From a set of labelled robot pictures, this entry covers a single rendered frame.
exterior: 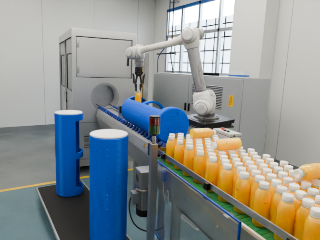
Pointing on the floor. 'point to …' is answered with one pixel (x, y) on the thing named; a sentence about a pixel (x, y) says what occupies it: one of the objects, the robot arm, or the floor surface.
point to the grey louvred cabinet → (222, 102)
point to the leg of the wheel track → (134, 172)
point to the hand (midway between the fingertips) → (138, 87)
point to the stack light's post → (152, 191)
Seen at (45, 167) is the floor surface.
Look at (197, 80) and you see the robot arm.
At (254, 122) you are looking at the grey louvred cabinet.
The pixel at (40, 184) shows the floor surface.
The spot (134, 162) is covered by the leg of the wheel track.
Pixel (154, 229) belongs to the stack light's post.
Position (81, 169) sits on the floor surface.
